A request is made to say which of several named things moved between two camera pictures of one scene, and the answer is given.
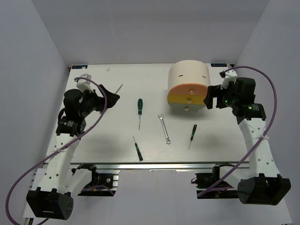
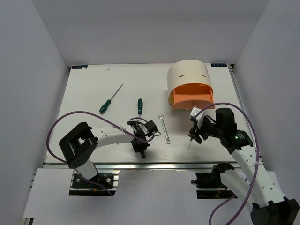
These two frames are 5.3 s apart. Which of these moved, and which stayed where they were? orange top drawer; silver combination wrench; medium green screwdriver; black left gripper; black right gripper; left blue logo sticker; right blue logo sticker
Moved: black right gripper; black left gripper; orange top drawer
Stayed: right blue logo sticker; left blue logo sticker; medium green screwdriver; silver combination wrench
